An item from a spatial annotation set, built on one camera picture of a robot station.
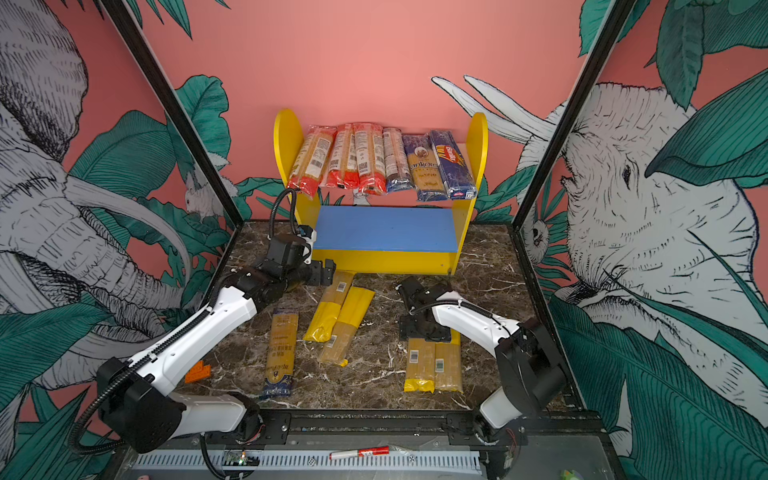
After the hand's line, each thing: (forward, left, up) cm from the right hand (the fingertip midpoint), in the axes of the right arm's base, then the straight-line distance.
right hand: (415, 331), depth 86 cm
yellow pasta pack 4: (-8, -9, -2) cm, 12 cm away
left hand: (+12, +26, +18) cm, 34 cm away
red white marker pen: (-29, +14, -4) cm, 33 cm away
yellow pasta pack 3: (-9, -1, -2) cm, 10 cm away
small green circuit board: (-31, +43, -4) cm, 53 cm away
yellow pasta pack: (+3, +29, -3) cm, 29 cm away
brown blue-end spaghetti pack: (-6, +38, -2) cm, 39 cm away
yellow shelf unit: (+35, +17, +6) cm, 39 cm away
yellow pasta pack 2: (+6, +20, -2) cm, 21 cm away
